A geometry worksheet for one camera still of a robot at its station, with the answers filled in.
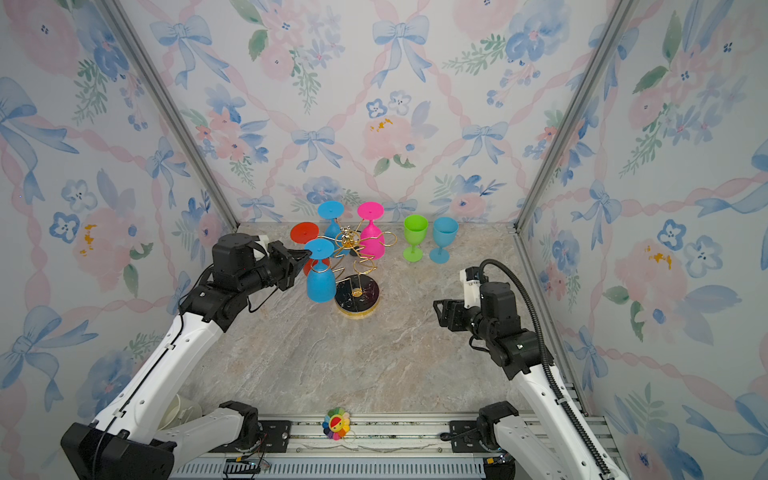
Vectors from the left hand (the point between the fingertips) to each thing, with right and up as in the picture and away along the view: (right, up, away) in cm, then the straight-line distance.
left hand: (313, 246), depth 70 cm
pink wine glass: (+13, +2, +18) cm, 22 cm away
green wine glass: (+26, +6, +28) cm, 39 cm away
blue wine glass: (0, -9, +8) cm, 12 cm away
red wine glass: (-4, +4, +8) cm, 10 cm away
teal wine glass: (+36, +6, +28) cm, 46 cm away
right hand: (+32, -14, +5) cm, 35 cm away
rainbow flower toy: (+5, -45, +5) cm, 45 cm away
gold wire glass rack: (+7, -13, +28) cm, 32 cm away
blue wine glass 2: (+2, +10, +12) cm, 16 cm away
